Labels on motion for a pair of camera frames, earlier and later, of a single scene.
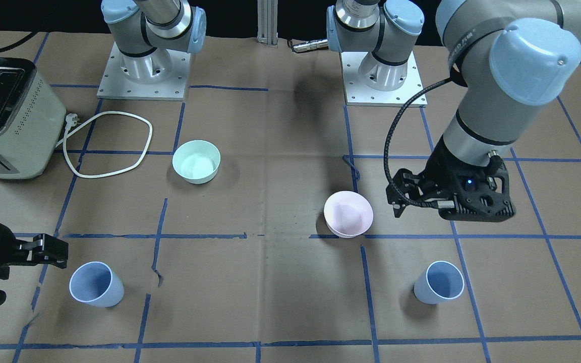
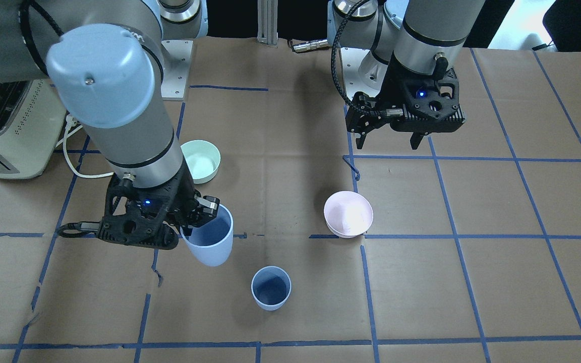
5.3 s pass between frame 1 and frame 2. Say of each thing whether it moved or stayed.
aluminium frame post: stayed
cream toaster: stayed
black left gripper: moved
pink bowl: stayed
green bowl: stayed
